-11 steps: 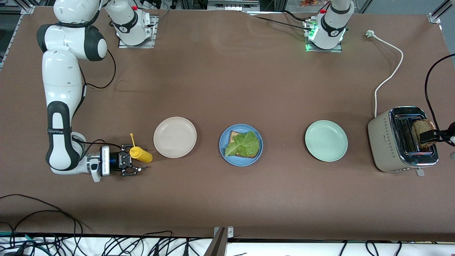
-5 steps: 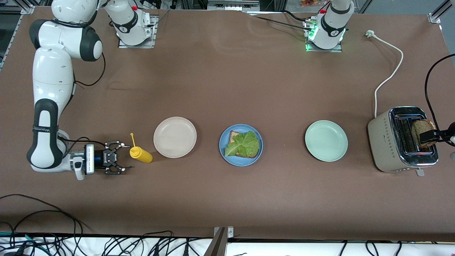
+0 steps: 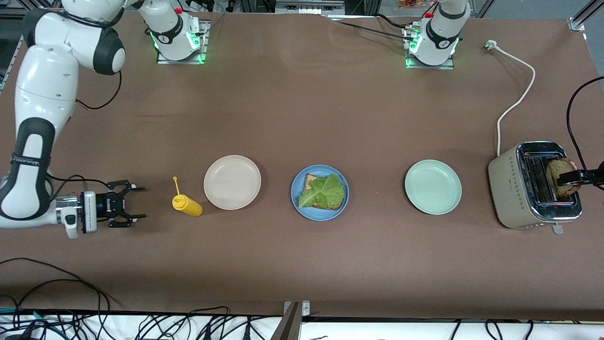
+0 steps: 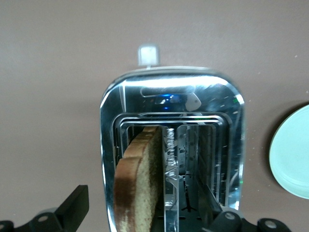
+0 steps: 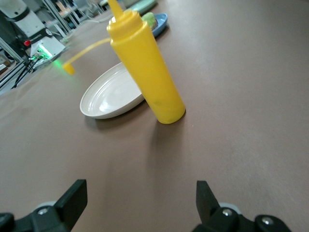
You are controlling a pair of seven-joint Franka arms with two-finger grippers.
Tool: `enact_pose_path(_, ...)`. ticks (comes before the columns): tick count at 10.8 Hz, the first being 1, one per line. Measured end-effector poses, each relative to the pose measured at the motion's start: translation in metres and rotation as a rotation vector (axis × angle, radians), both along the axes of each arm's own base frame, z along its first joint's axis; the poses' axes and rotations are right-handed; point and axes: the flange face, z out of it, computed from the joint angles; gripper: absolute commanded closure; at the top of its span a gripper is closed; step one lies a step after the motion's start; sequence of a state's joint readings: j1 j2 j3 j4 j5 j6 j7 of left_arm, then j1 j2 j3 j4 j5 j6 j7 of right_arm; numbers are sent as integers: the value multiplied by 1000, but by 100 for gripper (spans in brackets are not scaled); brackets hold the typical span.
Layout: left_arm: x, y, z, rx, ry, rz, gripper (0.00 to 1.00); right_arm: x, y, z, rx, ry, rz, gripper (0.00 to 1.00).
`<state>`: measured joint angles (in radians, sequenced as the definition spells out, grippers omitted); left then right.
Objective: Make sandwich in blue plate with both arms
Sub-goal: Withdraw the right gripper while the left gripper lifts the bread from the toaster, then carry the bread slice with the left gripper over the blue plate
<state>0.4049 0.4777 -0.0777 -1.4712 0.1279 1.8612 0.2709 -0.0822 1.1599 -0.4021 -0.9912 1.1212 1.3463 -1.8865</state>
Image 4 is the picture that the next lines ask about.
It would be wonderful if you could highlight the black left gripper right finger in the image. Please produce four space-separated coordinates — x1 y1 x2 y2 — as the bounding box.
200 209 294 232

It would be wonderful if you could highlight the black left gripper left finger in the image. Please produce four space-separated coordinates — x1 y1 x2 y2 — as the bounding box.
0 185 89 232

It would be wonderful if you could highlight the brown bread slice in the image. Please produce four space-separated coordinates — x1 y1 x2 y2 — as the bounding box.
113 125 163 232

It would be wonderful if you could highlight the light green plate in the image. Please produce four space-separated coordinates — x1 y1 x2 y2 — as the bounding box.
269 104 309 200

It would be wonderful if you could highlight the beige chrome toaster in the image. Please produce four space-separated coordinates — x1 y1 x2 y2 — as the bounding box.
98 43 246 232

